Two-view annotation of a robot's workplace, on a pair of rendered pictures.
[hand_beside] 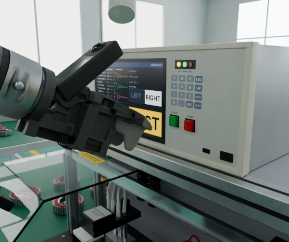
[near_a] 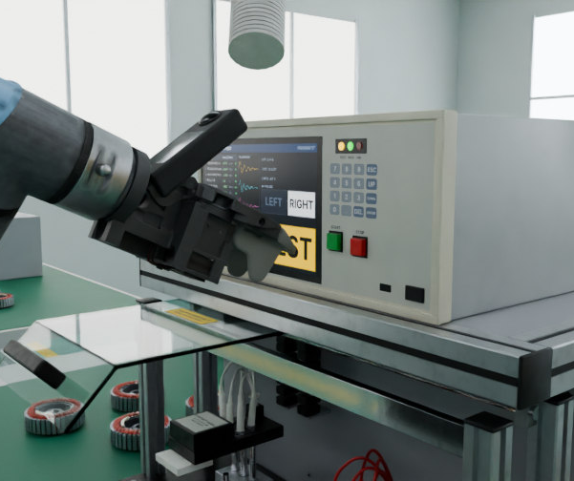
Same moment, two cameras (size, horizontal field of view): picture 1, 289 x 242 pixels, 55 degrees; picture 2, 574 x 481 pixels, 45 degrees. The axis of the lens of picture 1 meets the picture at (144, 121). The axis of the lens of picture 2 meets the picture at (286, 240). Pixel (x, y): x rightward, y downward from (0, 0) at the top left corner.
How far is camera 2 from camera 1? 24 cm
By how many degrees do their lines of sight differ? 5
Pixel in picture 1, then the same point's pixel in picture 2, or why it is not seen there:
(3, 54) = (85, 128)
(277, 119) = (505, 237)
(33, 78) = (121, 161)
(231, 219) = not seen: hidden behind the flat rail
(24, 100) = (109, 190)
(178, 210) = (339, 391)
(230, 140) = (418, 266)
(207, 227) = (384, 412)
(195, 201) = not seen: hidden behind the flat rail
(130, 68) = (263, 155)
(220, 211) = not seen: hidden behind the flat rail
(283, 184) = (500, 332)
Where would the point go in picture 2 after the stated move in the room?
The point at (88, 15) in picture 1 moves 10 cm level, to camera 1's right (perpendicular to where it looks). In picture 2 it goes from (184, 47) to (196, 47)
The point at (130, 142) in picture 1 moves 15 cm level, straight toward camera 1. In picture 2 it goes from (258, 267) to (252, 300)
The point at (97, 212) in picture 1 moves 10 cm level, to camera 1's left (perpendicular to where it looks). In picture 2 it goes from (201, 421) to (128, 420)
